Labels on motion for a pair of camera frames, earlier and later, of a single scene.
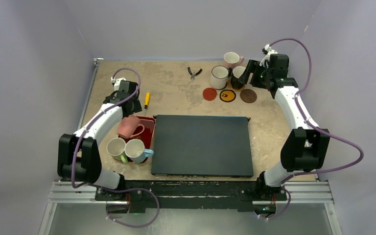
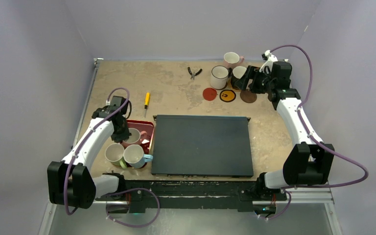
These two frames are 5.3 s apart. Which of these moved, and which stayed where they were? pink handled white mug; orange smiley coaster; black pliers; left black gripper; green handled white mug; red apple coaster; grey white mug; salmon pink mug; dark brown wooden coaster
Moved: left black gripper; salmon pink mug; green handled white mug
Stayed: pink handled white mug; orange smiley coaster; dark brown wooden coaster; red apple coaster; black pliers; grey white mug
